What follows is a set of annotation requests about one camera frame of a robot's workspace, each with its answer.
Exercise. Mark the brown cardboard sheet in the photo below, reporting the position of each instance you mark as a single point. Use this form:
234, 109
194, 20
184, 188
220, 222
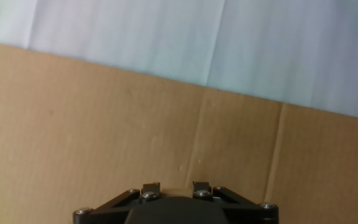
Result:
104, 124

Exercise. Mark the blue green patterned tablecloth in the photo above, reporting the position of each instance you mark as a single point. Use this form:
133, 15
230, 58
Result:
166, 37

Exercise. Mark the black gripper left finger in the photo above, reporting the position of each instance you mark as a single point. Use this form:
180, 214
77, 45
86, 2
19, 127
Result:
104, 207

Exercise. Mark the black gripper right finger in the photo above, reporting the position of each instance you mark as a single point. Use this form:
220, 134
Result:
247, 208

